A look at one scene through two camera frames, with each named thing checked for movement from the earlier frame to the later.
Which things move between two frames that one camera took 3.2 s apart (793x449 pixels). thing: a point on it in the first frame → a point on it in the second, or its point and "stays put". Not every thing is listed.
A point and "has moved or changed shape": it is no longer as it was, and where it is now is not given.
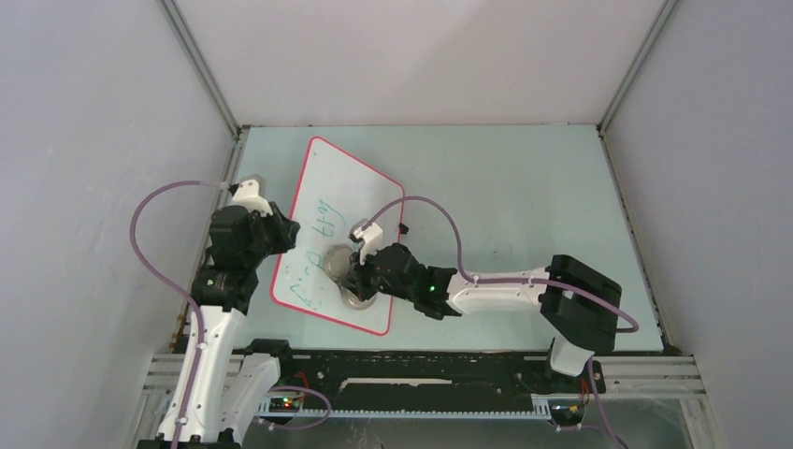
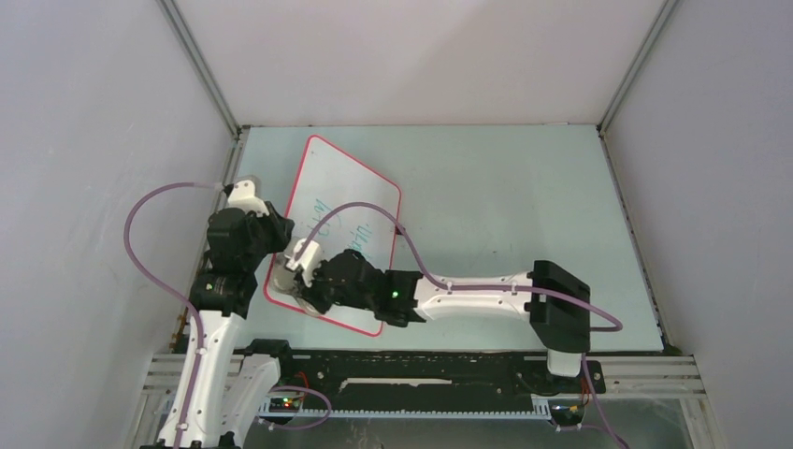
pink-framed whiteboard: (337, 191) stays put
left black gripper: (285, 228) stays put
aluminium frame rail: (675, 377) stays put
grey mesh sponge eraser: (335, 264) has moved or changed shape
